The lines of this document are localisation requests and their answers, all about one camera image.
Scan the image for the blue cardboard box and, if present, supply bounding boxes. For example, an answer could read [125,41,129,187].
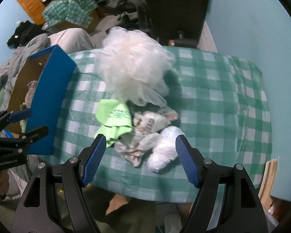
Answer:
[5,45,76,155]

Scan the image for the person left hand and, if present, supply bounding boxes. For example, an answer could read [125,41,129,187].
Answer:
[0,169,9,196]

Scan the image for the grey fleece mitt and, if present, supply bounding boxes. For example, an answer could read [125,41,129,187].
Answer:
[24,81,38,108]

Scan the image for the green glittery scrub cloth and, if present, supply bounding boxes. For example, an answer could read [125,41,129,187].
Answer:
[20,103,27,133]

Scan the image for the printed white plastic bag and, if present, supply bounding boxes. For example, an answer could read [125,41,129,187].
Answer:
[114,107,178,167]

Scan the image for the checkered cloth on boxes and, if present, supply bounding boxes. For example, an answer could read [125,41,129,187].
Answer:
[42,0,98,28]

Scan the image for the beige bed mattress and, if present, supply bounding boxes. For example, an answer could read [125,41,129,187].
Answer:
[48,28,97,54]

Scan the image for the black office chair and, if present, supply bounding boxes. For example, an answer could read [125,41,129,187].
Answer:
[97,0,151,35]

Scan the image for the lime green microfibre cloth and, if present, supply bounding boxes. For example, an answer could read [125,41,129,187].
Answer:
[95,99,133,148]

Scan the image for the green checkered tablecloth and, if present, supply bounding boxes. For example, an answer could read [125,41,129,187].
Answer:
[45,47,272,203]

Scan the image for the black clothes pile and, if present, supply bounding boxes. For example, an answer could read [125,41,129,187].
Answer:
[7,21,45,49]

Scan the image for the grey puffer duvet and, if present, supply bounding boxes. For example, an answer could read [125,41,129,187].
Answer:
[0,33,50,111]

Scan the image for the white mesh bath pouf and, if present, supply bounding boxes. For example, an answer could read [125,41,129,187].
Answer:
[97,26,175,107]

